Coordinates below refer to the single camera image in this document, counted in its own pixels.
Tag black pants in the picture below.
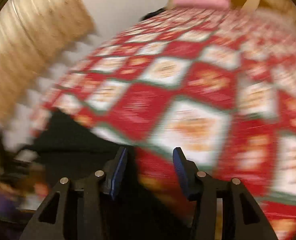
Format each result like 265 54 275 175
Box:
27 110 188 239

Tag red patchwork teddy bedspread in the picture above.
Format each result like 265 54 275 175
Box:
31 8 296 239

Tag black item beside bed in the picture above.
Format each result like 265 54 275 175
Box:
140 7 166 22

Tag beige curtain on side wall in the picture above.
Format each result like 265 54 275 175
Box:
0 0 95 124

